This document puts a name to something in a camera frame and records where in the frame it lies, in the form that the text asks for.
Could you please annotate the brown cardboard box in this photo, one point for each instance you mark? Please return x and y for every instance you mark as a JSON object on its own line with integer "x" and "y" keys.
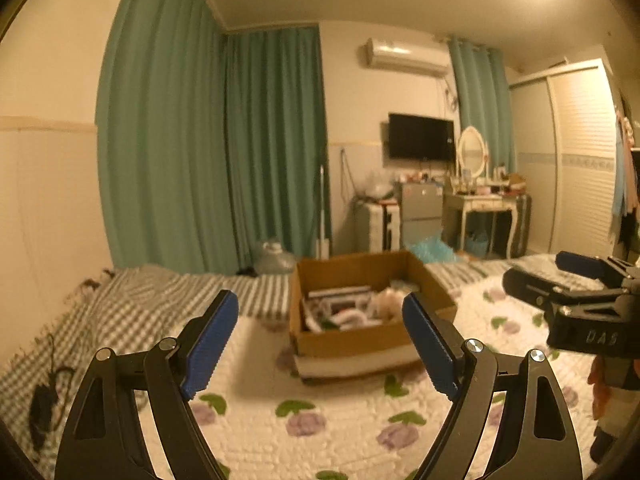
{"x": 336, "y": 354}

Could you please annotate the person's right hand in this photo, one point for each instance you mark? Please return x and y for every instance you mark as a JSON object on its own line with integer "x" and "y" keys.
{"x": 612, "y": 407}

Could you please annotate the clear water jug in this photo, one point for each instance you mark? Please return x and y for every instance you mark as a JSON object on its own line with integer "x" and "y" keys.
{"x": 272, "y": 258}

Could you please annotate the blue basket under table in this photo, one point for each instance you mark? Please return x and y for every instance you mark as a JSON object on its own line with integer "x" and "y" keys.
{"x": 477, "y": 244}

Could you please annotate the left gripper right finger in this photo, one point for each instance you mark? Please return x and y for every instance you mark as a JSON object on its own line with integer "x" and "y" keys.
{"x": 535, "y": 438}

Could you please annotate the white suitcase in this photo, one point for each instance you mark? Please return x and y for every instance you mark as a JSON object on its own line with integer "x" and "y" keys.
{"x": 377, "y": 227}

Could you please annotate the large green curtain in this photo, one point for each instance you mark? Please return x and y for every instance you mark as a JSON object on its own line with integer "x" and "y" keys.
{"x": 209, "y": 143}

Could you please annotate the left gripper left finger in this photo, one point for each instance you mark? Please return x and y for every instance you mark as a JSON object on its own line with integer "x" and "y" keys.
{"x": 103, "y": 438}

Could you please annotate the small green curtain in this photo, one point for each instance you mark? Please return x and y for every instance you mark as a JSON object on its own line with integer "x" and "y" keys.
{"x": 484, "y": 98}

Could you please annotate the white dressing table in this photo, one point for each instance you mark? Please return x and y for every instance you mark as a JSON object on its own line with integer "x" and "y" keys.
{"x": 503, "y": 216}

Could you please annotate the white stick vacuum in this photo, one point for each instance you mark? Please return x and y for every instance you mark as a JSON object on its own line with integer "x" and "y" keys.
{"x": 322, "y": 241}

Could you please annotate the black wall television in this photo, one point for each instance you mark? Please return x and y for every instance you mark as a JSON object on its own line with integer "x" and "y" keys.
{"x": 423, "y": 138}

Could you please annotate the clear plastic bag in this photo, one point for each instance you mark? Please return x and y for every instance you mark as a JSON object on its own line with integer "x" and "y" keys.
{"x": 377, "y": 186}

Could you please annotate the white green sock pair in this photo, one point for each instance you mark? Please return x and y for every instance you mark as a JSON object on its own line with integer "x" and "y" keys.
{"x": 348, "y": 319}

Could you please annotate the grey mini fridge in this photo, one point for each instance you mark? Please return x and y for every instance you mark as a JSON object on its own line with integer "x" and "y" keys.
{"x": 420, "y": 211}

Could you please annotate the white air conditioner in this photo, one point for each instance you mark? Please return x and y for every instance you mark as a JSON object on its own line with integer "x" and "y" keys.
{"x": 394, "y": 55}

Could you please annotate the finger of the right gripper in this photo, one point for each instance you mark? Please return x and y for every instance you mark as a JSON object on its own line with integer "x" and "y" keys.
{"x": 604, "y": 269}
{"x": 554, "y": 298}

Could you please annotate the white louvered wardrobe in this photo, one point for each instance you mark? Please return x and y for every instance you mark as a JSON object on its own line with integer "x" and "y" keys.
{"x": 565, "y": 148}

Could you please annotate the white oval vanity mirror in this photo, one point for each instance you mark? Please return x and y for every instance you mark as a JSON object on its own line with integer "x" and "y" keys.
{"x": 472, "y": 153}

